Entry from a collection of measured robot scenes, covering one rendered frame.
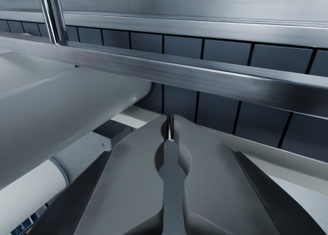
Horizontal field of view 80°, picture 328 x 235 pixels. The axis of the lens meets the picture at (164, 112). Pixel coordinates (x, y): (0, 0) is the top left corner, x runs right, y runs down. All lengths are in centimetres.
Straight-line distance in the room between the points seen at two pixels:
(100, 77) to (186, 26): 8
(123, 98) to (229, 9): 13
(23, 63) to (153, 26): 14
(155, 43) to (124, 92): 6
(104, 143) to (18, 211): 23
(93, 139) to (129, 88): 18
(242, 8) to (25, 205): 47
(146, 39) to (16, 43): 10
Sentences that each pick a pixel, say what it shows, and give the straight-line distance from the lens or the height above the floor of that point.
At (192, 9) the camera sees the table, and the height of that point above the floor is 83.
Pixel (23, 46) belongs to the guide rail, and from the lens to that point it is 19.
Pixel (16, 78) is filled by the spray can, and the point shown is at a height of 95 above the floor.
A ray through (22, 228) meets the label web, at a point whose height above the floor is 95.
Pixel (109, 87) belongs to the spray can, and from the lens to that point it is 16.
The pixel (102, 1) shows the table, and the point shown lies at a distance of 30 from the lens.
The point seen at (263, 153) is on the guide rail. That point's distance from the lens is 17.
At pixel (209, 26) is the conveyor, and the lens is 17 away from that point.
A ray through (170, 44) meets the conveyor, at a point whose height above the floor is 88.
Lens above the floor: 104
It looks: 49 degrees down
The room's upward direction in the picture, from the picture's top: 131 degrees counter-clockwise
